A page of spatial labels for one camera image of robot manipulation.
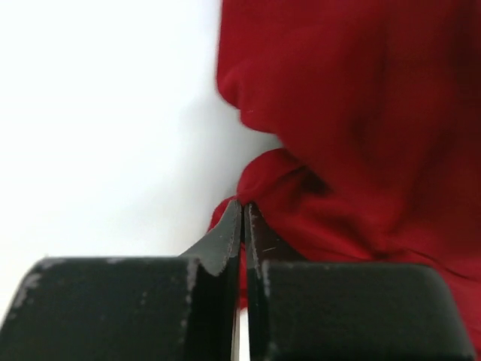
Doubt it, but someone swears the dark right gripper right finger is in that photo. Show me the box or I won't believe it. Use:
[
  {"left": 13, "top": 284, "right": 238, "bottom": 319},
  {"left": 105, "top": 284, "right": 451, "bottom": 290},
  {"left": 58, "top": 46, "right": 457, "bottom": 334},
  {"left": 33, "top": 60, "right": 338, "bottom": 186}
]
[{"left": 244, "top": 205, "right": 476, "bottom": 360}]

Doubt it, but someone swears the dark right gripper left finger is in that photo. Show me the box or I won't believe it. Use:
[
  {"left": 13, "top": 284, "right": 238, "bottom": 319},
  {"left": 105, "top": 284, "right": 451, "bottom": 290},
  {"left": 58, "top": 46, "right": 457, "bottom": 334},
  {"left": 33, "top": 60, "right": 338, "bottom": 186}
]
[{"left": 1, "top": 201, "right": 241, "bottom": 361}]

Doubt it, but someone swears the dark red t-shirt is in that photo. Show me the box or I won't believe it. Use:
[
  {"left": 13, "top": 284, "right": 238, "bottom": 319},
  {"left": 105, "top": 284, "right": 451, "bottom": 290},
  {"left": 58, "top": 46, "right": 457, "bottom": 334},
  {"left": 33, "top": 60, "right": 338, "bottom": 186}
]
[{"left": 216, "top": 1, "right": 480, "bottom": 352}]

